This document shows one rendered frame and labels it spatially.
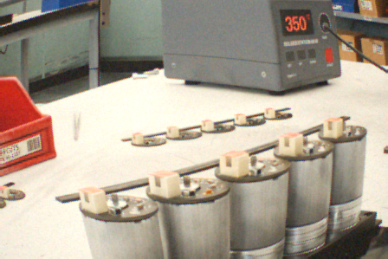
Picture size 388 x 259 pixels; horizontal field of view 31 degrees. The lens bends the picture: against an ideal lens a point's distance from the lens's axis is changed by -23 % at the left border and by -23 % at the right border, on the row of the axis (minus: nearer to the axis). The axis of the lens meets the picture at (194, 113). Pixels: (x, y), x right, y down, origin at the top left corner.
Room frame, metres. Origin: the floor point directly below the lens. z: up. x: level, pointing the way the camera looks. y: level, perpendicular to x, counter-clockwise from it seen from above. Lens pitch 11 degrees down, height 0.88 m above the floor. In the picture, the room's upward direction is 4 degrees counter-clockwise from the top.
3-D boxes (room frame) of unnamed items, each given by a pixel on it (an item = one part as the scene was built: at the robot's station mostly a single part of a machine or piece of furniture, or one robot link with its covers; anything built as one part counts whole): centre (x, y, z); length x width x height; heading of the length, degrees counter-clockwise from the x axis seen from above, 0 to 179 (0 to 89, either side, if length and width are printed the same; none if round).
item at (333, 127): (0.30, -0.05, 0.82); 0.01 x 0.01 x 0.01; 42
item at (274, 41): (0.82, -0.07, 0.80); 0.15 x 0.12 x 0.10; 42
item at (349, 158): (0.30, -0.06, 0.79); 0.02 x 0.02 x 0.05
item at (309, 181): (0.29, -0.04, 0.79); 0.02 x 0.02 x 0.05
